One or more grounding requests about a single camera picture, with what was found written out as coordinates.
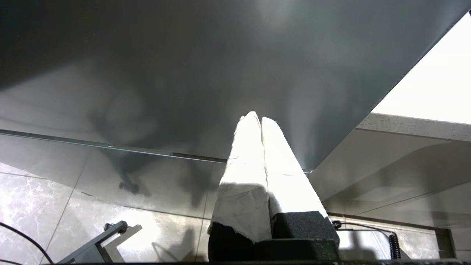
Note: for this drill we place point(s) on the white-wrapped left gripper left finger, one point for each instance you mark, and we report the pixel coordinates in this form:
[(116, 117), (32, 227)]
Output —
[(243, 191)]

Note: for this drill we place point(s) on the grey metal stand leg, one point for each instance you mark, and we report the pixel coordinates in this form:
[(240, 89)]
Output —
[(99, 243)]

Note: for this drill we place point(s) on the grey metal cabinet front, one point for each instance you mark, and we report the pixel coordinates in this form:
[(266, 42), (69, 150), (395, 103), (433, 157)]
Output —
[(184, 73)]

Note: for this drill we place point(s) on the beige under-counter panel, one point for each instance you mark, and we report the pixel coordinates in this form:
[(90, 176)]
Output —
[(397, 173)]

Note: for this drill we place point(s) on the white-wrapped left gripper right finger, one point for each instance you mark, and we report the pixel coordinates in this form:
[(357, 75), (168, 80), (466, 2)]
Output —
[(287, 184)]

